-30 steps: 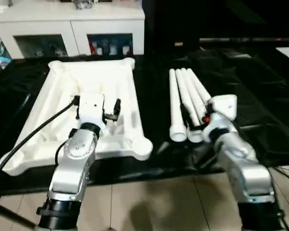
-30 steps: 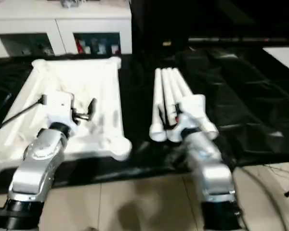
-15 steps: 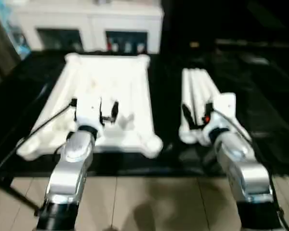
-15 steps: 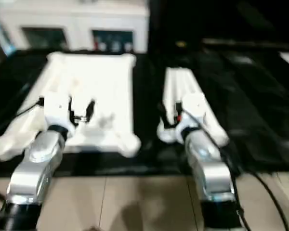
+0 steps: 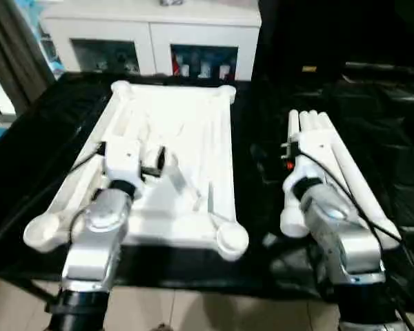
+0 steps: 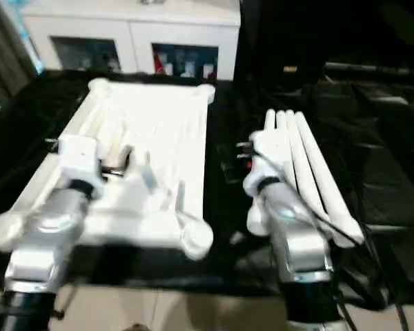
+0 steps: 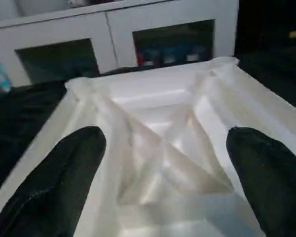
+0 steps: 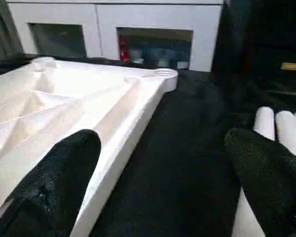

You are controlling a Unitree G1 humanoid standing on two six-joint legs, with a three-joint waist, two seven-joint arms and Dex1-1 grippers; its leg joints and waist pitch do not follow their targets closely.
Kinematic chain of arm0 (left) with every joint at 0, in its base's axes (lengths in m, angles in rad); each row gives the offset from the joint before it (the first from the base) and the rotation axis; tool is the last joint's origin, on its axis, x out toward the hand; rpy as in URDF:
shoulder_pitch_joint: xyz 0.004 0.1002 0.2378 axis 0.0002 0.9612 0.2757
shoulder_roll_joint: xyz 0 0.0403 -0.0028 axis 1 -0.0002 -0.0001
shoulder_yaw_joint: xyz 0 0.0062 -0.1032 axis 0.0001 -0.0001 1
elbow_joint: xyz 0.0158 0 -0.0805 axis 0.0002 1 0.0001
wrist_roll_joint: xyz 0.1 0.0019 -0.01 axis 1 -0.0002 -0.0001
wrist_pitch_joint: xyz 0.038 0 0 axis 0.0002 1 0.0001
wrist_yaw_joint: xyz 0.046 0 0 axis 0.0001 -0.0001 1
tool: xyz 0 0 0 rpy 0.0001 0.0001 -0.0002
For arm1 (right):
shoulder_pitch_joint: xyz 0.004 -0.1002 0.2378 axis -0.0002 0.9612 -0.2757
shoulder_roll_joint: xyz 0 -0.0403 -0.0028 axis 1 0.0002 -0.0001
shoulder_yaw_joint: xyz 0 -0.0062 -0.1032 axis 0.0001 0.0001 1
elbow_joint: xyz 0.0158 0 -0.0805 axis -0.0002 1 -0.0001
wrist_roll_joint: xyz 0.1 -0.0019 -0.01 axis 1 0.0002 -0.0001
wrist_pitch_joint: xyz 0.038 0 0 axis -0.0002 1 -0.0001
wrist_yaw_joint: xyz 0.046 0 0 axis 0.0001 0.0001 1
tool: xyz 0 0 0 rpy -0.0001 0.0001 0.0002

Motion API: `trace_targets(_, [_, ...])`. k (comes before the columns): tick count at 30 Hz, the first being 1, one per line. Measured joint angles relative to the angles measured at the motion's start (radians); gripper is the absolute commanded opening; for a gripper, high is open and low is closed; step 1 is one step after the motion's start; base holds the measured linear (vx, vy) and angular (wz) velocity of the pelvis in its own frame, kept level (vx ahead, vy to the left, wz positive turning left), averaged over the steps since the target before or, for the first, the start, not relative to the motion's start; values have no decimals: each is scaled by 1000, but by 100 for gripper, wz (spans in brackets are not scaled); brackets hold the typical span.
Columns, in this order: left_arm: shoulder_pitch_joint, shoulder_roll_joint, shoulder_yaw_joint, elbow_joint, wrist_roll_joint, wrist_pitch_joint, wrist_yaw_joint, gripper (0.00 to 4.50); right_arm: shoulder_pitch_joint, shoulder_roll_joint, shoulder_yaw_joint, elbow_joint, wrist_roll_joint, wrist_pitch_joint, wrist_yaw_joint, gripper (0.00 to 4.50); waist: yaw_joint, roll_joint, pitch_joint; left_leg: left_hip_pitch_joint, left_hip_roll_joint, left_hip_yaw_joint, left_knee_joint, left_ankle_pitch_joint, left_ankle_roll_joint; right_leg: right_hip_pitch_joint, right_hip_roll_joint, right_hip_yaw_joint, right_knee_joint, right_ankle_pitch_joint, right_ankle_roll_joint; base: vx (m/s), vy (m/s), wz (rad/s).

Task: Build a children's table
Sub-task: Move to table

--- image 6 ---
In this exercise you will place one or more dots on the grey brown curtain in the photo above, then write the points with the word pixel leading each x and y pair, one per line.
pixel 3 51

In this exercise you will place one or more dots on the white plastic table leg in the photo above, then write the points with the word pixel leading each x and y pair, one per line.
pixel 308 179
pixel 269 120
pixel 326 179
pixel 281 120

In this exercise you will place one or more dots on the black fabric backdrop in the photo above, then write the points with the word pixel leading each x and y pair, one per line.
pixel 331 27

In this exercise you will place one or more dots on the blue white patterned strip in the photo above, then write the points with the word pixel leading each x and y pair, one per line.
pixel 31 41

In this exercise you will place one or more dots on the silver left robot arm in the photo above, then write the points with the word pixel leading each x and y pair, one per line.
pixel 48 224

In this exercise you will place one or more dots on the white plastic table top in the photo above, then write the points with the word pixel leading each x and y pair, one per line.
pixel 158 113

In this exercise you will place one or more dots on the small yellow label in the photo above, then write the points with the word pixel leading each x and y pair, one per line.
pixel 290 69

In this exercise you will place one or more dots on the black mat cloth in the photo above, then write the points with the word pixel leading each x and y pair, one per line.
pixel 365 155

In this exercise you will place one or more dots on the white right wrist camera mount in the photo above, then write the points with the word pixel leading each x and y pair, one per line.
pixel 258 172

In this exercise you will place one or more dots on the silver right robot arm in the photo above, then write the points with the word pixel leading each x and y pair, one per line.
pixel 296 224

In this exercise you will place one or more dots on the white glass door cabinet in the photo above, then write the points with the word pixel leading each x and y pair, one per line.
pixel 138 31

